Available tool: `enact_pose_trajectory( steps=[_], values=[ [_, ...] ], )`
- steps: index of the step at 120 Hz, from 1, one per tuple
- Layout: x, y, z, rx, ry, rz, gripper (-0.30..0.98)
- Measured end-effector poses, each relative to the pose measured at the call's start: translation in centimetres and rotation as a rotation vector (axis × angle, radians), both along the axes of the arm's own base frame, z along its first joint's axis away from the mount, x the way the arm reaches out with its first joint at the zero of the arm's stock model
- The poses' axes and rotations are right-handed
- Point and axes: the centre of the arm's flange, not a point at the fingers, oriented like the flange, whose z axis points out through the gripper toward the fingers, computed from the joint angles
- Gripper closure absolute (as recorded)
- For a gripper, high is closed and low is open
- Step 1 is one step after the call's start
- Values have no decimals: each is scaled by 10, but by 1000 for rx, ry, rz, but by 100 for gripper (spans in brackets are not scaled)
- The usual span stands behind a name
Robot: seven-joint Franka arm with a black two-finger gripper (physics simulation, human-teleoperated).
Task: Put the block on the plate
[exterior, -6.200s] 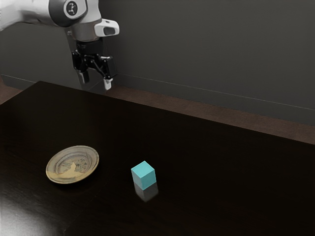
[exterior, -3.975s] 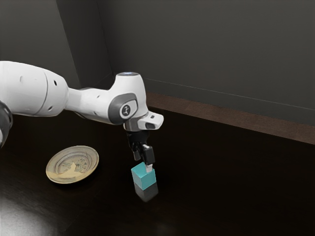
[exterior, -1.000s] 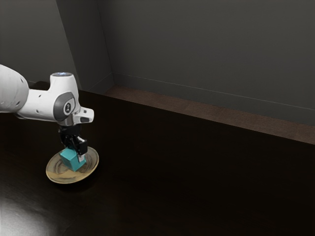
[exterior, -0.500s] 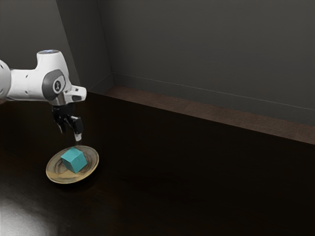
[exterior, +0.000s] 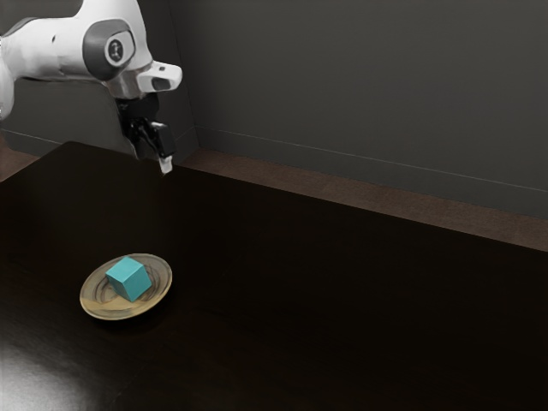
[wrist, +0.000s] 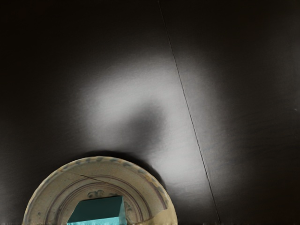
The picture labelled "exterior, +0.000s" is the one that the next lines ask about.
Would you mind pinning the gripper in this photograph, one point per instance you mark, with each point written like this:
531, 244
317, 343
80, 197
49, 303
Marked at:
138, 109

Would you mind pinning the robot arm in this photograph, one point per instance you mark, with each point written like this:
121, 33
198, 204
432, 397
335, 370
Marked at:
64, 47

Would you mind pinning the teal cube block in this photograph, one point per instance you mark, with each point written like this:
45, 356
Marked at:
128, 277

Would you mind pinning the beige round plate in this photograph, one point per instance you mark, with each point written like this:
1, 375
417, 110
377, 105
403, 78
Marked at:
100, 301

